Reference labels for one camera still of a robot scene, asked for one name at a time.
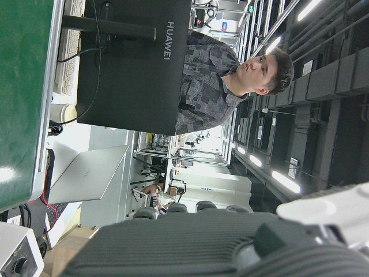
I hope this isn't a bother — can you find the white cup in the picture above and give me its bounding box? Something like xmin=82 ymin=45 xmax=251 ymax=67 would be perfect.
xmin=50 ymin=103 xmax=78 ymax=123

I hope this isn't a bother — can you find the silver laptop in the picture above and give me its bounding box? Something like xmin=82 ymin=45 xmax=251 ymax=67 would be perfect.
xmin=47 ymin=141 xmax=131 ymax=205

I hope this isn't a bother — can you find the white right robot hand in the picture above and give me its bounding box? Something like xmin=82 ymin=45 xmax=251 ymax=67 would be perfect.
xmin=62 ymin=181 xmax=369 ymax=277

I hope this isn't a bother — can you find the person in grey shirt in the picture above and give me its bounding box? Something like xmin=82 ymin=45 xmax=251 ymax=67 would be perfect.
xmin=175 ymin=30 xmax=295 ymax=136

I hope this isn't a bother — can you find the seated background person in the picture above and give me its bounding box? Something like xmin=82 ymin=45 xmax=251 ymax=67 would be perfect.
xmin=142 ymin=184 xmax=168 ymax=216

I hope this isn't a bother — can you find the red cable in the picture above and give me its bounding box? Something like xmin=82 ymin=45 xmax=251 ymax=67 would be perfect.
xmin=41 ymin=170 xmax=59 ymax=235

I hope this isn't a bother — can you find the white control box with knob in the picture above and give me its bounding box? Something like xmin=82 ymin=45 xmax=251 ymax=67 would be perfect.
xmin=0 ymin=221 xmax=46 ymax=277

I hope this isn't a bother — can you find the white keyboard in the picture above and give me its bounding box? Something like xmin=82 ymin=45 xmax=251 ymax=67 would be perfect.
xmin=54 ymin=0 xmax=87 ymax=96

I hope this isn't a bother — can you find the black Huawei monitor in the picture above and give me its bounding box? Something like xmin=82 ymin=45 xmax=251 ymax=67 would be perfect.
xmin=62 ymin=0 xmax=193 ymax=136

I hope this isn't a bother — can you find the green conveyor belt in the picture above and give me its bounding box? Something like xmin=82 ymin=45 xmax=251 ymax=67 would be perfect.
xmin=0 ymin=0 xmax=66 ymax=213

